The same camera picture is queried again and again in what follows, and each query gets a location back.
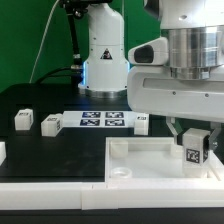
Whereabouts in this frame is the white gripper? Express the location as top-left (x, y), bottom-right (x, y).
top-left (127, 66), bottom-right (224, 159)

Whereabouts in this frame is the white square tabletop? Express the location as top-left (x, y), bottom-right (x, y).
top-left (105, 137), bottom-right (224, 181)

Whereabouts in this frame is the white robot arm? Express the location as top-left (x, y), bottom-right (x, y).
top-left (85, 0), bottom-right (224, 123)

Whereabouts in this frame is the white marker sheet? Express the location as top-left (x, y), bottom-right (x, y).
top-left (63, 111), bottom-right (137, 128)

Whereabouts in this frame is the white block left edge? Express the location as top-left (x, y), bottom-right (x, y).
top-left (0, 142), bottom-right (6, 166)

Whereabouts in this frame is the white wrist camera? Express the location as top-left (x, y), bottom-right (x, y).
top-left (128, 37), bottom-right (169, 66)

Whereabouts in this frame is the white fence wall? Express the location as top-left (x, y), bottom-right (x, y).
top-left (0, 178), bottom-right (224, 210)

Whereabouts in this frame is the black cable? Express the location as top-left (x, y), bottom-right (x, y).
top-left (34, 67), bottom-right (83, 85)

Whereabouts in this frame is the white cable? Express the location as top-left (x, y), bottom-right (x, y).
top-left (29, 0), bottom-right (61, 84)

